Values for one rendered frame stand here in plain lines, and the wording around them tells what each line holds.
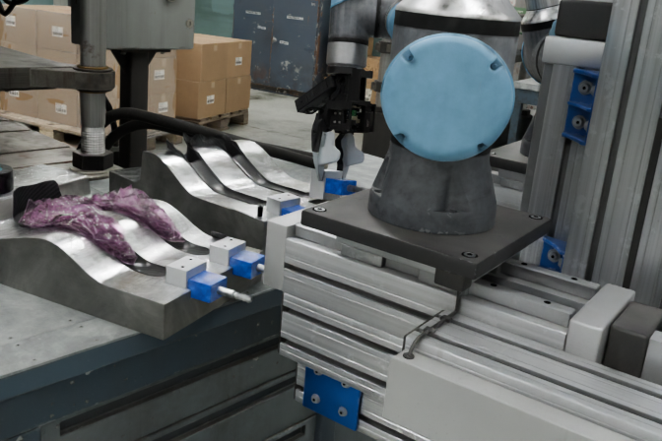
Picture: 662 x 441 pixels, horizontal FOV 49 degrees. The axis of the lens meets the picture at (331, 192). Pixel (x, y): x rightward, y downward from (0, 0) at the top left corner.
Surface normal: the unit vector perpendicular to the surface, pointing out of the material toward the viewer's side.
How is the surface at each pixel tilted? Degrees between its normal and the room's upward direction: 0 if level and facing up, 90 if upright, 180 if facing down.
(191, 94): 90
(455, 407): 90
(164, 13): 90
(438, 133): 96
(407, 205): 72
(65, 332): 0
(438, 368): 0
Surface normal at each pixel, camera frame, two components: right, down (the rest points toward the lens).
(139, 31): 0.73, 0.25
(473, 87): -0.18, 0.38
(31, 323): 0.09, -0.96
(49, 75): 0.17, 0.29
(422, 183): -0.36, -0.08
